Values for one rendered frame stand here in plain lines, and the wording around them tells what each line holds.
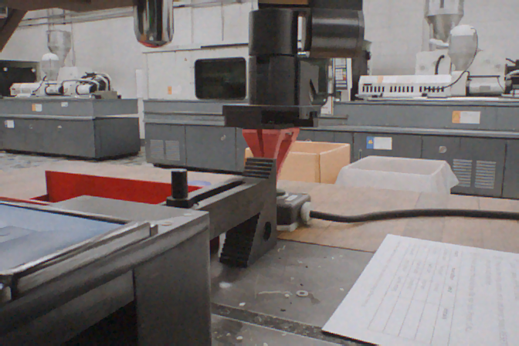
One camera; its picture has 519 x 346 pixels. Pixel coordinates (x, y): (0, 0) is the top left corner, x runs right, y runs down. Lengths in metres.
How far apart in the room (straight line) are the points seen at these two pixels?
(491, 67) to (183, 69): 3.64
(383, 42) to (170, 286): 6.58
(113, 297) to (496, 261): 0.35
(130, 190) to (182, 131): 5.39
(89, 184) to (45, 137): 7.49
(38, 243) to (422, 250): 0.34
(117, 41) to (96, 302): 9.40
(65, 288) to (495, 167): 4.49
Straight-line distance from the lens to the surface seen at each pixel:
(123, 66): 9.44
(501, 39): 6.56
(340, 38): 0.50
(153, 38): 0.23
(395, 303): 0.35
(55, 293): 0.18
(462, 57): 4.85
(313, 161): 2.43
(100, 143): 7.18
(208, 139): 5.64
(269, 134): 0.48
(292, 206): 0.49
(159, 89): 6.14
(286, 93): 0.49
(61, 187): 0.58
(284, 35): 0.49
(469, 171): 4.61
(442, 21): 5.24
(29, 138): 8.41
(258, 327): 0.31
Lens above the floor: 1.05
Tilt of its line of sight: 9 degrees down
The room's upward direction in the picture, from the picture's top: straight up
